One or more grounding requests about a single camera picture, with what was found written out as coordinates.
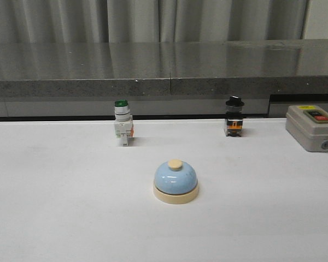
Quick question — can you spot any blue dome service bell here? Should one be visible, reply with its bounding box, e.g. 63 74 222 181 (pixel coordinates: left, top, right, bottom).
153 159 199 205

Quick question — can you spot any grey pleated curtain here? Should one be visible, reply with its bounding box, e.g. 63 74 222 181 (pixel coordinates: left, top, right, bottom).
0 1 308 44

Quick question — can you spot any grey stone counter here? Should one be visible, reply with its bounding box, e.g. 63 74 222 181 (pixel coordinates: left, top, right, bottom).
0 40 328 120

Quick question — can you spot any grey push button switch box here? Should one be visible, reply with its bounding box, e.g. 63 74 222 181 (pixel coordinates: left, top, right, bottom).
285 105 328 152

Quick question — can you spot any black knob selector switch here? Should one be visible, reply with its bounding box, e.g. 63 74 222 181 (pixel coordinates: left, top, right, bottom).
224 96 244 137

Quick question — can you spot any green top pushbutton switch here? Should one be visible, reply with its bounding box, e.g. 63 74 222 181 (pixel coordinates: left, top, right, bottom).
114 99 134 146

